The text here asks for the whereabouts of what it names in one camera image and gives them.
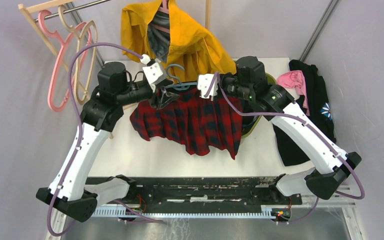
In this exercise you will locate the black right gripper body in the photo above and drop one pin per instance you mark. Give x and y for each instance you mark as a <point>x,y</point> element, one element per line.
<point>229,84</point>

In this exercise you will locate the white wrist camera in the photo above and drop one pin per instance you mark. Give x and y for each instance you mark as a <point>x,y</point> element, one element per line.
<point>207,84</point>
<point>153,70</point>

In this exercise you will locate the metal rack rod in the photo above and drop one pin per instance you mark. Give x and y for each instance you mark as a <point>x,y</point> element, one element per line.
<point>77,8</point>

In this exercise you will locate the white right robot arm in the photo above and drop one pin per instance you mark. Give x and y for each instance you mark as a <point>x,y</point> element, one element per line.
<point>333,169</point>

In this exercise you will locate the white cable duct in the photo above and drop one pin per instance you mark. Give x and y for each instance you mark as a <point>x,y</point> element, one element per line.
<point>118,211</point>

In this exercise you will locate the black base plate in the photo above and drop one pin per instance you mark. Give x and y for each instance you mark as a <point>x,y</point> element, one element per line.
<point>205,195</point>

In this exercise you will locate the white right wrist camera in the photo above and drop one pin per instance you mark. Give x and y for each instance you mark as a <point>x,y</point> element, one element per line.
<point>207,84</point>

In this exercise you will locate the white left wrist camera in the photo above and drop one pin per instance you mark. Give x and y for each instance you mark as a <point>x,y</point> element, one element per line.
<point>153,70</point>

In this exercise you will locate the beige wooden hanger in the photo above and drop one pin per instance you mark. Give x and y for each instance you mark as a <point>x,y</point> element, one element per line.
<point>85,33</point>

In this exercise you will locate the grey blue plastic hanger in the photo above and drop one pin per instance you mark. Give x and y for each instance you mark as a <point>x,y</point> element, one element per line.
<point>178,85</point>

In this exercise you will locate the olive green plastic basket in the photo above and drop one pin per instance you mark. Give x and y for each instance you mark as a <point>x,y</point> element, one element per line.
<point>271,81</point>

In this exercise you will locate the black skirt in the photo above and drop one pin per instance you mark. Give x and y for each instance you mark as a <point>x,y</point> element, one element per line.
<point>248,123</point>

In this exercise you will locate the red plaid skirt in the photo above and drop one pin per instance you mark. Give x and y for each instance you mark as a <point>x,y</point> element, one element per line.
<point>194,122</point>

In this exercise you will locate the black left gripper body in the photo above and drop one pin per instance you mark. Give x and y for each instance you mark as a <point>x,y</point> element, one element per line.
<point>157,101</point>

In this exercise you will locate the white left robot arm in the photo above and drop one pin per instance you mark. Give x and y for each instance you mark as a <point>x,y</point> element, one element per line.
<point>69,192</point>

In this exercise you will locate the wooden clothes rack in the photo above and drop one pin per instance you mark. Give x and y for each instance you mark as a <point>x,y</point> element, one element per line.
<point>64,81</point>

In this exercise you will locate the pink garment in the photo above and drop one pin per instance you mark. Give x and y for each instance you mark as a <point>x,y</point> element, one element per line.
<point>295,79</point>

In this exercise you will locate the pink plastic hanger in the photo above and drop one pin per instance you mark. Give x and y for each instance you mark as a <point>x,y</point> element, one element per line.
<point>56,106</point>

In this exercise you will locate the yellow skirt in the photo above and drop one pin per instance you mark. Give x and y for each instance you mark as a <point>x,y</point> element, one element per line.
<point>174,38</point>

